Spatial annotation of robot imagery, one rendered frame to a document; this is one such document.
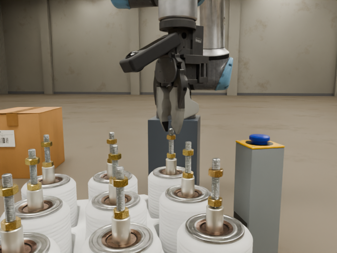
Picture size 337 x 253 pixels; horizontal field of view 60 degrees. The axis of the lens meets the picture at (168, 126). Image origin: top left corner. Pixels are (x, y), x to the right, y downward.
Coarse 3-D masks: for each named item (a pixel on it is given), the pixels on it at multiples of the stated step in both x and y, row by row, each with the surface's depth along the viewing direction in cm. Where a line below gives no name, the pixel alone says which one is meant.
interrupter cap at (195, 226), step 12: (192, 216) 40; (204, 216) 40; (228, 216) 40; (192, 228) 37; (204, 228) 38; (228, 228) 37; (240, 228) 37; (204, 240) 34; (216, 240) 34; (228, 240) 34
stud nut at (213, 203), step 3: (210, 198) 37; (219, 198) 37; (222, 198) 37; (210, 201) 36; (213, 201) 36; (216, 201) 36; (219, 201) 36; (210, 204) 37; (213, 204) 36; (216, 204) 36; (219, 204) 36
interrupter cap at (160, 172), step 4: (156, 168) 62; (160, 168) 63; (164, 168) 62; (180, 168) 63; (184, 168) 62; (156, 172) 60; (160, 172) 60; (164, 172) 61; (180, 172) 60; (156, 176) 58; (160, 176) 57; (164, 176) 57; (168, 176) 57; (172, 176) 57; (176, 176) 57; (180, 176) 57
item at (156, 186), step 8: (152, 176) 58; (152, 184) 58; (160, 184) 56; (168, 184) 56; (176, 184) 56; (152, 192) 58; (160, 192) 56; (152, 200) 58; (152, 208) 58; (152, 216) 59
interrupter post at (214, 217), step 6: (210, 210) 36; (216, 210) 36; (222, 210) 36; (210, 216) 36; (216, 216) 36; (222, 216) 37; (210, 222) 37; (216, 222) 36; (222, 222) 37; (210, 228) 37; (216, 228) 36; (222, 228) 37
